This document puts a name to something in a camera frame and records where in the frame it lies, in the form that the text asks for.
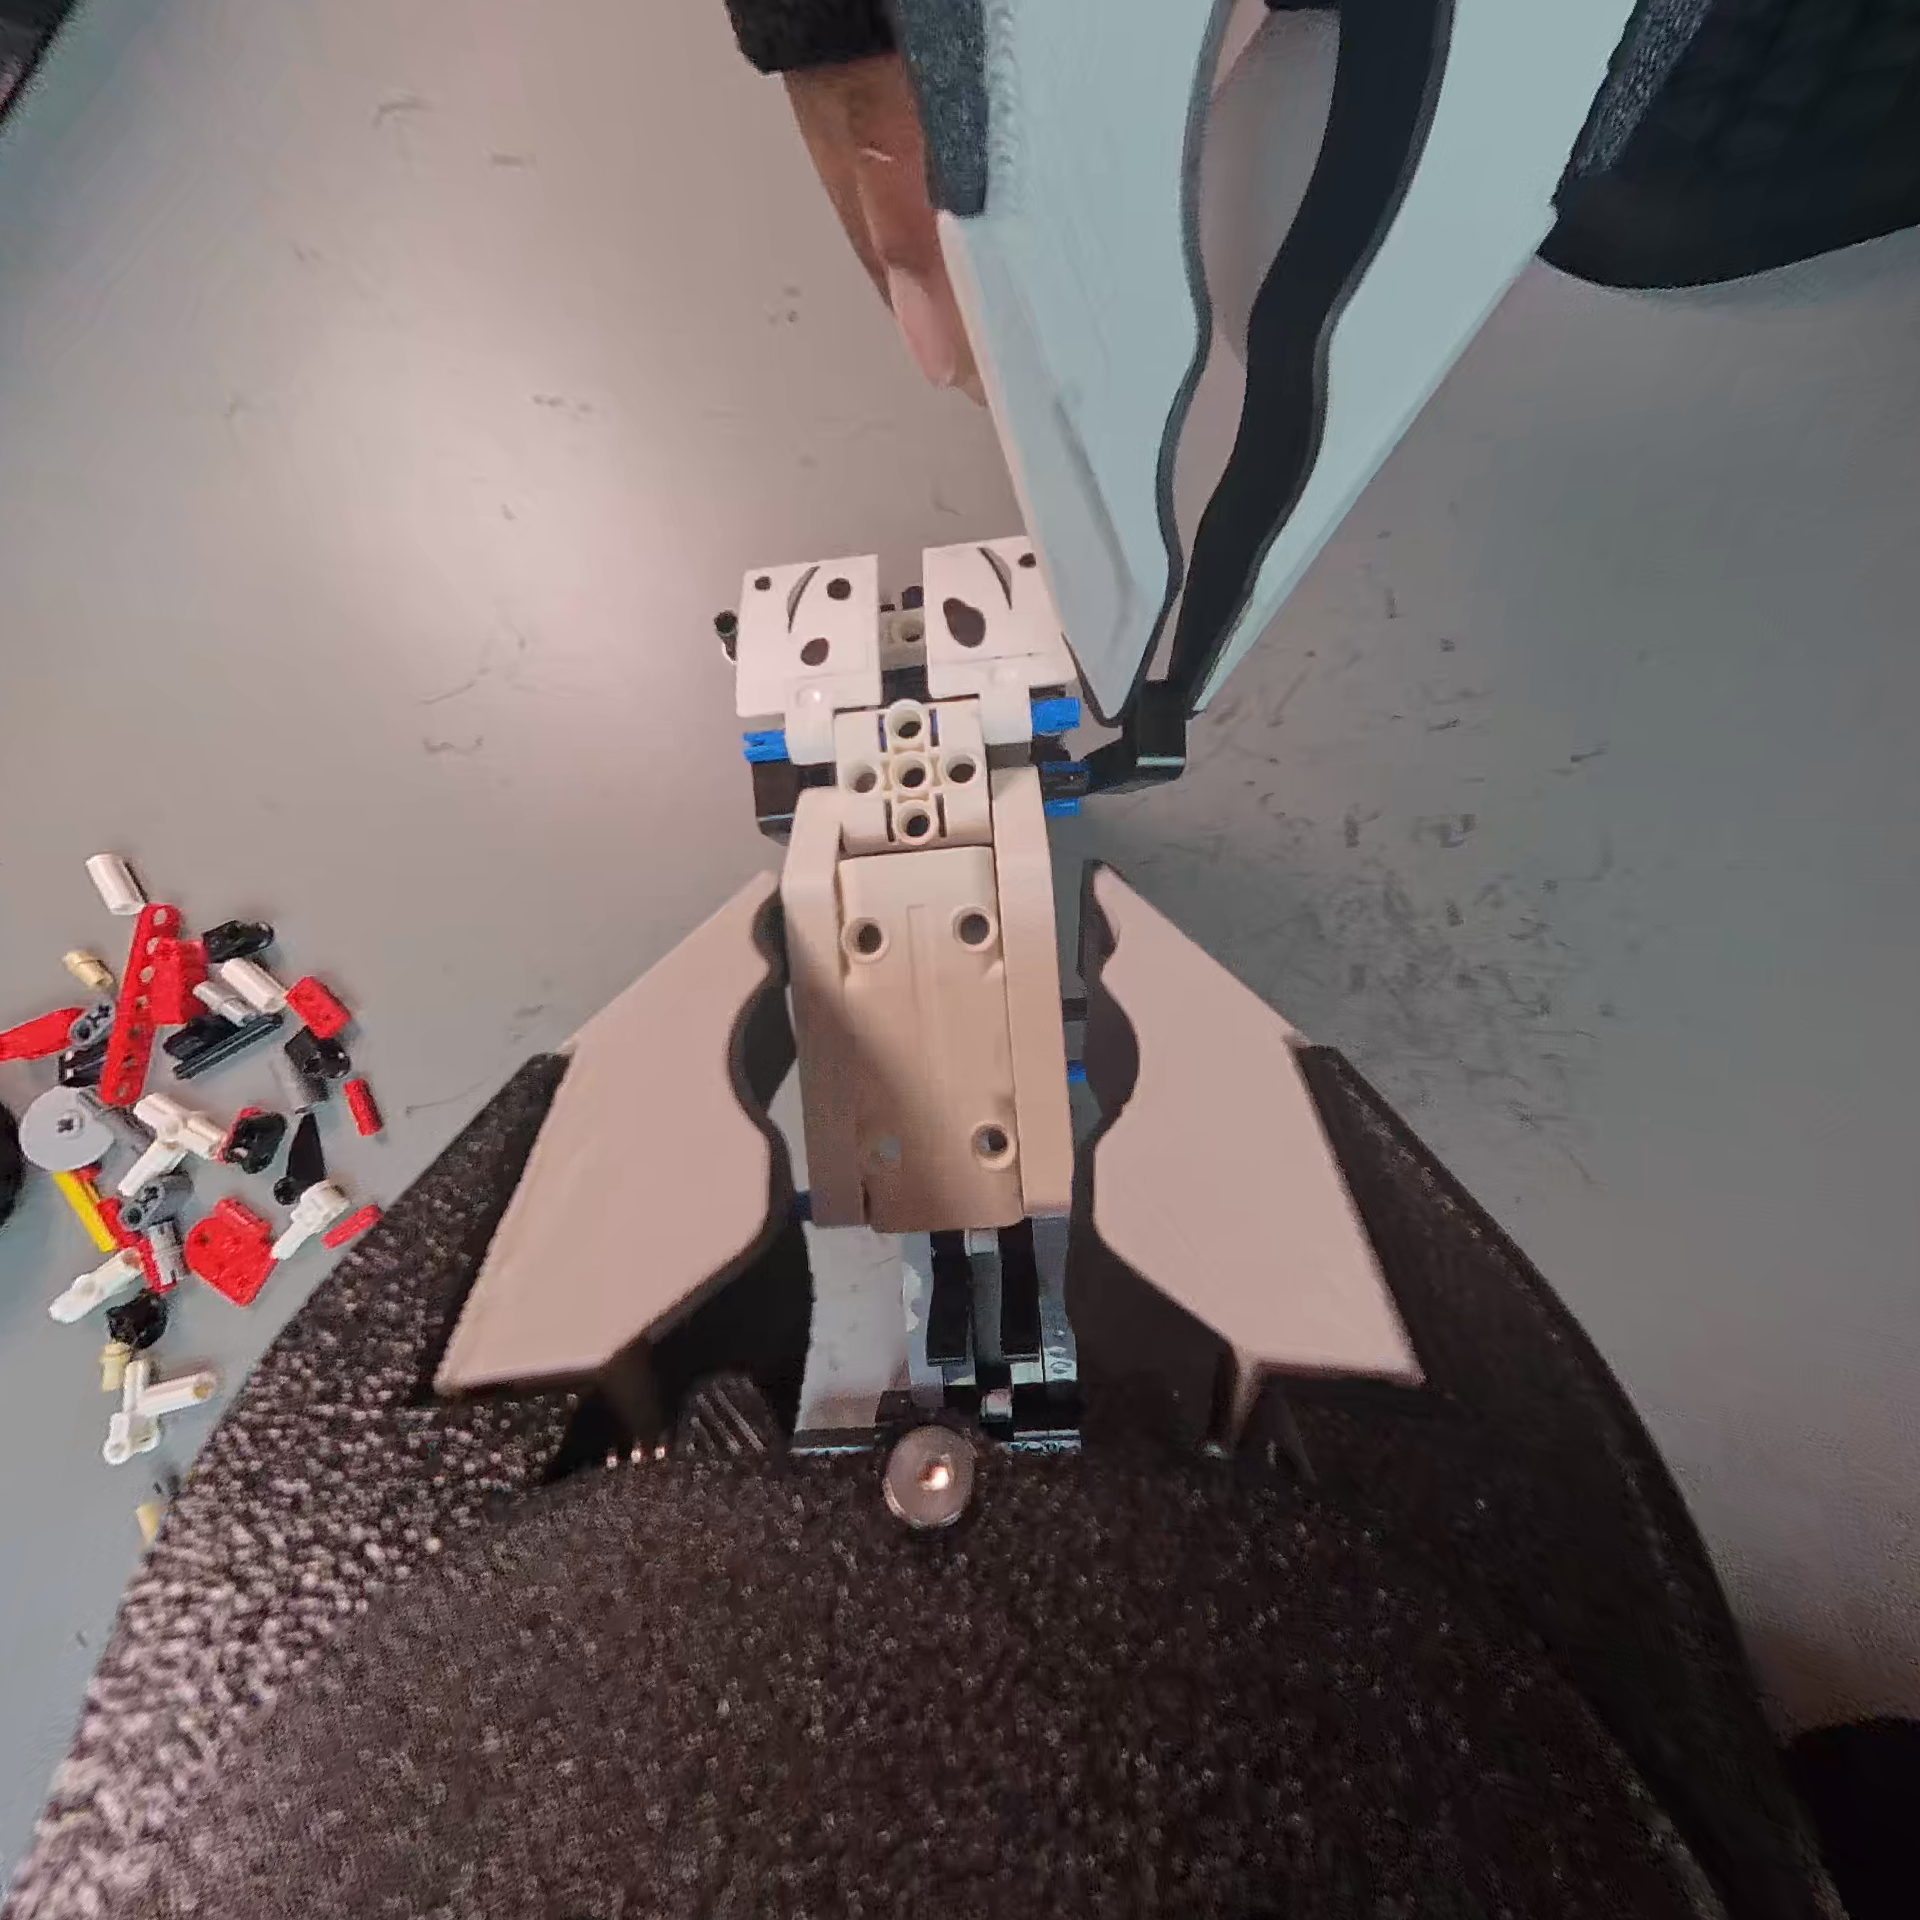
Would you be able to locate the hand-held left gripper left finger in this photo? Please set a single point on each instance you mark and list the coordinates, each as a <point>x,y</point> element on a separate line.
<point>629,1200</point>

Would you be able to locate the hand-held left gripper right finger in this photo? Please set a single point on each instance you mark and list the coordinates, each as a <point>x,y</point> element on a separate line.
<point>1243,1200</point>

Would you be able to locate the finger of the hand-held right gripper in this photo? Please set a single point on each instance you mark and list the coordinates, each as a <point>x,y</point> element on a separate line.
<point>1470,182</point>
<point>1080,225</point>

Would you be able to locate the white toy truck model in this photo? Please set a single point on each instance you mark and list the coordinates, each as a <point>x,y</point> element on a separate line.
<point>931,1019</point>

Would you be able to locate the white curved panel brick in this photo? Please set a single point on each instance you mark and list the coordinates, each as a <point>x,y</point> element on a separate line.
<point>991,668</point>

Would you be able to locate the black angled beam brick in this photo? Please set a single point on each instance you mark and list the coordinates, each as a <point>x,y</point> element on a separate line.
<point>1154,735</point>

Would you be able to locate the grey desk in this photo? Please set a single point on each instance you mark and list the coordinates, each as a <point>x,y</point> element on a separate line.
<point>376,450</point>

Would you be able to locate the person's right hand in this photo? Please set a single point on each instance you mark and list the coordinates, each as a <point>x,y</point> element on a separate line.
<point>885,195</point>

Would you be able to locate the pile of red white bricks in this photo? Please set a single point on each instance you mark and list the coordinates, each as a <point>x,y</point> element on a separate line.
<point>135,990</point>

